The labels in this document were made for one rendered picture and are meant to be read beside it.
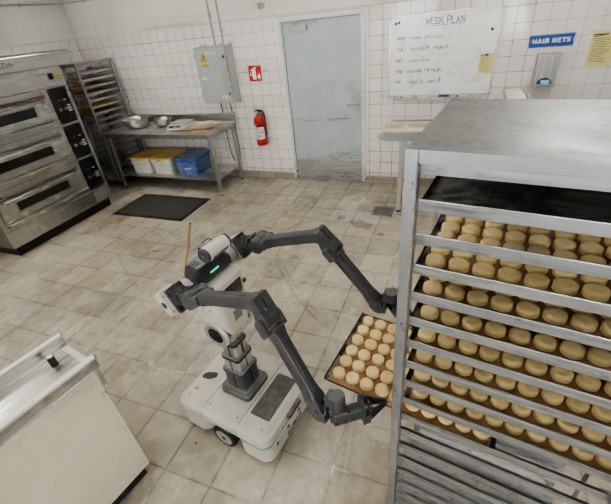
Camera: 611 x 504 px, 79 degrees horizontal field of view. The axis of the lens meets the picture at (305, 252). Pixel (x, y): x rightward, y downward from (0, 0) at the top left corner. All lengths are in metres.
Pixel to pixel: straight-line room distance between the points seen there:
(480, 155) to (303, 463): 1.93
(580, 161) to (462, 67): 4.15
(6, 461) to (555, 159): 1.98
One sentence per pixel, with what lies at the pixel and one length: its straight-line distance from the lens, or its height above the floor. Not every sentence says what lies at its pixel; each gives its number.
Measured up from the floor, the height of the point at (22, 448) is 0.76.
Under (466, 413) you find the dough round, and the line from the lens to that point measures 1.39.
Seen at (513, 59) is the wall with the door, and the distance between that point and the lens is 4.93.
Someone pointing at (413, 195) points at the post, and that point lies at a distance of 0.85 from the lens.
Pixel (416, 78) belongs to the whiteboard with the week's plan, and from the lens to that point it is 4.94.
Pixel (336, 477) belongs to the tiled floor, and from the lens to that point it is 2.30.
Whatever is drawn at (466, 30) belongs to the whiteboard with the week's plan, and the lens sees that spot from 4.87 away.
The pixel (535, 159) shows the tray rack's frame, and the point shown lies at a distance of 0.79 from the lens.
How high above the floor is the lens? 2.07
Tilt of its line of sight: 33 degrees down
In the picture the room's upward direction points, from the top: 6 degrees counter-clockwise
